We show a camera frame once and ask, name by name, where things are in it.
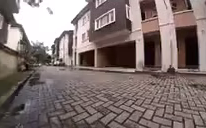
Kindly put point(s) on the grey brick paved road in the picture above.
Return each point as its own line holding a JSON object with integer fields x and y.
{"x": 124, "y": 100}

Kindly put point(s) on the beige boundary wall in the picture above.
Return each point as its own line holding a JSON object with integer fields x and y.
{"x": 2, "y": 63}

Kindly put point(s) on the group of trees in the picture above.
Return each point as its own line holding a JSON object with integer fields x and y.
{"x": 37, "y": 53}

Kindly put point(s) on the grass strip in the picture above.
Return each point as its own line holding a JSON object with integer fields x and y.
{"x": 1, "y": 86}

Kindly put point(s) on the building behind wall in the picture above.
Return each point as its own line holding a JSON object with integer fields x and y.
{"x": 1, "y": 23}

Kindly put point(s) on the brown and pink building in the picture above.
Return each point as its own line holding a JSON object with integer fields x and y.
{"x": 157, "y": 33}

